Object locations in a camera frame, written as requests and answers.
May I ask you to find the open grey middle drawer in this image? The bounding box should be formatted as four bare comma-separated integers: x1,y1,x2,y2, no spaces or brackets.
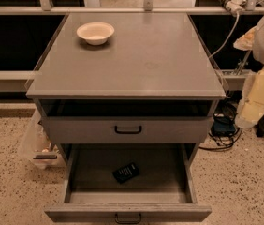
45,144,212,225

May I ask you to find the slanted metal pole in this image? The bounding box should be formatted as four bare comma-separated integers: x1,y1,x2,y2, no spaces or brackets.
234,50,251,75

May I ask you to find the blue box with cables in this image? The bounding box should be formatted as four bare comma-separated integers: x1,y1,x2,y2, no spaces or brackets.
200,101,242,152

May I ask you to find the white paper bowl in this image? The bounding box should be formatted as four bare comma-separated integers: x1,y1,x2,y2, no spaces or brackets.
76,22,114,46

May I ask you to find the grey metal rail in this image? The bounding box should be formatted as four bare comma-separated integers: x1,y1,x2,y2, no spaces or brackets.
0,71,37,92

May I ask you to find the grey drawer cabinet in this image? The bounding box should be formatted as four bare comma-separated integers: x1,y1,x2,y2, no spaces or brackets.
25,12,227,171

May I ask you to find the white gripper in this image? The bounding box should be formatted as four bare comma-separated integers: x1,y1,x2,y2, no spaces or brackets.
233,27,264,128

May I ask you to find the closed grey top drawer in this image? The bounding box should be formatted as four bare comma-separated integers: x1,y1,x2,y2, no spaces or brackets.
41,117,213,144

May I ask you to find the white power cable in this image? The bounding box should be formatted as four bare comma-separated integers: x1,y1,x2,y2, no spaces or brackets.
208,10,241,60

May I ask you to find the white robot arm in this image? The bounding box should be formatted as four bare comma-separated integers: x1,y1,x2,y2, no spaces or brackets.
233,16,264,128

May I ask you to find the white power strip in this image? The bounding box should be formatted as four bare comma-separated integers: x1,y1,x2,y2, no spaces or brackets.
218,0,245,16

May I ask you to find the clear plastic bag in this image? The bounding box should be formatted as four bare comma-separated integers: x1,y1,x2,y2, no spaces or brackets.
18,110,66,169

